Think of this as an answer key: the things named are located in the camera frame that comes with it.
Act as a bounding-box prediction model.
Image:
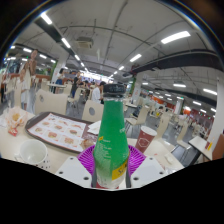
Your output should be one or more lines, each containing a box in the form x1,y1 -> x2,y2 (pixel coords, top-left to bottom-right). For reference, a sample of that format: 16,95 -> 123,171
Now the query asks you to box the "green plastic drink bottle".
92,83 -> 131,190

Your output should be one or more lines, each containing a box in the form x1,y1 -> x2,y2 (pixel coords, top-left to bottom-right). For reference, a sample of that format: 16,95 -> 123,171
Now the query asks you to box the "ceiling air conditioner unit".
74,36 -> 94,50

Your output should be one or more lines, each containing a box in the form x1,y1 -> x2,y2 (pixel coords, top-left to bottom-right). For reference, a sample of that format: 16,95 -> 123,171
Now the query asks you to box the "red paper cup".
134,125 -> 158,154

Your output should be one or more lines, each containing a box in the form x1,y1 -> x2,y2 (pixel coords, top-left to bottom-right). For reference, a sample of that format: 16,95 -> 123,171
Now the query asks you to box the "group of beige chairs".
39,79 -> 201,151

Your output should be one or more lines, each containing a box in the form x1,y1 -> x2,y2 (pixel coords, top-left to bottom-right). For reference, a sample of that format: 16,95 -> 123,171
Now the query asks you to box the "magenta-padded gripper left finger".
54,145 -> 98,190

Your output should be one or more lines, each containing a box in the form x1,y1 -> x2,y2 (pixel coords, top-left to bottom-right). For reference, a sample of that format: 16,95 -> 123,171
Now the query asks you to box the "orange bench seat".
211,133 -> 224,161

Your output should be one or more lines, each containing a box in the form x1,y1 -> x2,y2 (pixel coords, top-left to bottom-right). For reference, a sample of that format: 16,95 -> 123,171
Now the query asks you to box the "small red sauce packet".
8,127 -> 19,138

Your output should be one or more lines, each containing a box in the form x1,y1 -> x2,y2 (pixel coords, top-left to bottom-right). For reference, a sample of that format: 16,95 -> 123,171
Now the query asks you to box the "crumpled white napkin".
87,119 -> 103,136

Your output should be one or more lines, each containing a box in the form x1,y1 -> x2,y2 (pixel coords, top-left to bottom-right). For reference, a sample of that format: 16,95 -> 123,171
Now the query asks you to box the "white black-dotted mug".
14,138 -> 52,173

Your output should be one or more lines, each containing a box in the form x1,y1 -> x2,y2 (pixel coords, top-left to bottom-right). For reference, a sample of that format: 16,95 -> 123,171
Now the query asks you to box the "person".
16,68 -> 33,111
71,71 -> 84,99
54,67 -> 68,86
90,80 -> 107,104
24,49 -> 39,91

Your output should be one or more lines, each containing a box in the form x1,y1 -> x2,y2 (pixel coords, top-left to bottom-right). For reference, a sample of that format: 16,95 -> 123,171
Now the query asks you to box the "crumpled food wrapper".
1,106 -> 29,134

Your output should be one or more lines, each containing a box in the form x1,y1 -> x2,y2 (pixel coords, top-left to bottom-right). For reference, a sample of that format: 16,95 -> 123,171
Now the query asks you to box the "group of ceiling lights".
6,11 -> 219,114

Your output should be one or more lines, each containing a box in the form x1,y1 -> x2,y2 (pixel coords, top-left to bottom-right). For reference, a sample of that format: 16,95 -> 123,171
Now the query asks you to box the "dark-edged side table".
188,134 -> 214,161

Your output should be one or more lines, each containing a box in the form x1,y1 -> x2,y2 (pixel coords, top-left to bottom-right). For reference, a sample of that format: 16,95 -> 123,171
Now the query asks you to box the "brown food tray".
24,111 -> 99,153

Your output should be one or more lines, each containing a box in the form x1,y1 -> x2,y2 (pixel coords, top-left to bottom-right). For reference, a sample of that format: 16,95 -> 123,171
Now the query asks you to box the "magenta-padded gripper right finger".
127,144 -> 170,190

